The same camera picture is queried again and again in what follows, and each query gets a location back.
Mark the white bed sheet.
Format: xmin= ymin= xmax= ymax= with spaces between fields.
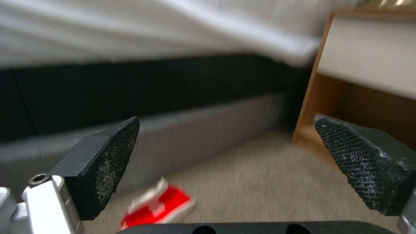
xmin=0 ymin=0 xmax=358 ymax=69

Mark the red and white carton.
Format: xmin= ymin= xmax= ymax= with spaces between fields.
xmin=120 ymin=177 xmax=197 ymax=231

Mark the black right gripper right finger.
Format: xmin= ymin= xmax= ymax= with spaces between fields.
xmin=313 ymin=113 xmax=416 ymax=234

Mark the wooden bedside table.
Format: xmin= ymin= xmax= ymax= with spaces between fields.
xmin=292 ymin=7 xmax=416 ymax=169

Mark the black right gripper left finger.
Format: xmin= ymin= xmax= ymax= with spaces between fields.
xmin=0 ymin=116 xmax=140 ymax=234

